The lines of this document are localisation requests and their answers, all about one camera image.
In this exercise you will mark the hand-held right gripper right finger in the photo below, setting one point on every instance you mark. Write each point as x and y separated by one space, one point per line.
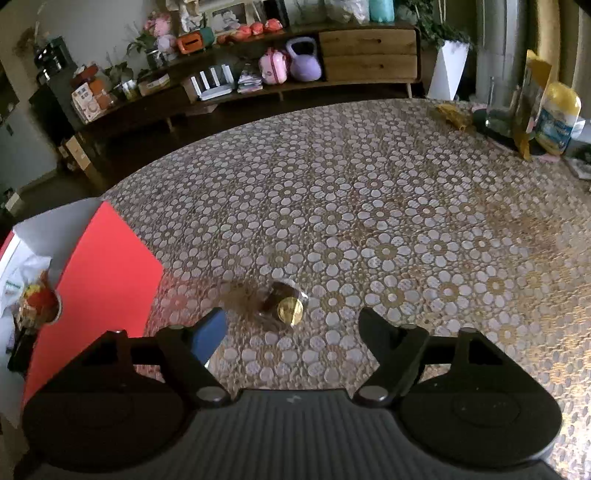
376 332

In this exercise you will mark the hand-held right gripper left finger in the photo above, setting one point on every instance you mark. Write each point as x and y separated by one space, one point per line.
210 334

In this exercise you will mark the red cardboard box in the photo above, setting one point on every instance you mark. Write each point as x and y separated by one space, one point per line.
106 277

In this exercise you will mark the black snack packet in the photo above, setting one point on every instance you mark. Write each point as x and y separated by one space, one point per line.
21 350

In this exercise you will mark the brown cardboard carton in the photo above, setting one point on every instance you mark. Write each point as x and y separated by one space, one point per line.
76 152

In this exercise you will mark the black round coaster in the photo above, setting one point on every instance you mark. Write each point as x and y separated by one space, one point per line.
485 131

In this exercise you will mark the banana peel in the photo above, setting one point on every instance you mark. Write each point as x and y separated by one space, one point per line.
455 117

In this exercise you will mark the wooden TV cabinet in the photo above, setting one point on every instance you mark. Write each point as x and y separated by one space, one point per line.
231 99

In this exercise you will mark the white router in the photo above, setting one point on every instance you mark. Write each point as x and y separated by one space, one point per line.
212 85

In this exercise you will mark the small cardboard box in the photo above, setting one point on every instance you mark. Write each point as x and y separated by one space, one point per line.
154 85

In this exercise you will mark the drinking glass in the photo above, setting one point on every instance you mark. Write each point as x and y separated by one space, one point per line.
503 110

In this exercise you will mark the stack of booklets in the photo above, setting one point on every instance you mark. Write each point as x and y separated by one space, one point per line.
250 81

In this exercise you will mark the baby print carton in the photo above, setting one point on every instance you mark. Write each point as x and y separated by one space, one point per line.
92 104

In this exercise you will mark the wooden cabinet drawer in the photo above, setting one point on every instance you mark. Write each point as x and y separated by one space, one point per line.
367 42
369 67

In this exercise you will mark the green plant in jar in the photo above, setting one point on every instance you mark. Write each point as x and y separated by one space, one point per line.
123 83

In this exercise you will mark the green plant in white planter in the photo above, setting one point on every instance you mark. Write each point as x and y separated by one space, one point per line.
448 69

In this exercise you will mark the pink kettlebell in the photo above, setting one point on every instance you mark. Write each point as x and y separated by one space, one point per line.
274 68

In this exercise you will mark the purple kettlebell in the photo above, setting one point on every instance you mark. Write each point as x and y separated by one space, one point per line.
304 64

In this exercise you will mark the yellow-lid wipes canister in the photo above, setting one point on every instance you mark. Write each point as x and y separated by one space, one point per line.
558 120

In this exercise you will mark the yellow standing pouch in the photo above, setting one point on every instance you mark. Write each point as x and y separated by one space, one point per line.
533 92

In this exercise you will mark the red gift box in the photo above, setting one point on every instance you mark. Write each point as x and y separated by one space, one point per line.
85 76

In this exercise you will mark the orange tissue box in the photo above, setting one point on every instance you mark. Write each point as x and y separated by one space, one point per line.
191 42

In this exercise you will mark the orange persimmon ornament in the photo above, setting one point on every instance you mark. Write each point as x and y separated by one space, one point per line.
273 24
242 31
256 28
225 39

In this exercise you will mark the pink flower bouquet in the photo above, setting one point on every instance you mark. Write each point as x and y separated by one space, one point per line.
159 32

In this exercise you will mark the grey tower air conditioner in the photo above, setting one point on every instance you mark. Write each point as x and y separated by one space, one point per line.
503 46

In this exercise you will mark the black coffee machine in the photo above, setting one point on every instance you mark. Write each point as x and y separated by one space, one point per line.
54 60

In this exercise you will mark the teal jug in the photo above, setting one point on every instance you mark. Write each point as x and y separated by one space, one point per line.
382 10

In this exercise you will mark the clear plastic bag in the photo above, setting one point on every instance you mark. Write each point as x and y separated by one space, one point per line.
346 10

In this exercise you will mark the black speaker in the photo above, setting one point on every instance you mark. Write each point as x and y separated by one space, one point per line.
276 13

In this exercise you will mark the yellow curtain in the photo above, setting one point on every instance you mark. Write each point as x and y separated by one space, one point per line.
565 41

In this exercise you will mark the photo frame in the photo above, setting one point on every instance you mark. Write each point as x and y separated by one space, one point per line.
226 17

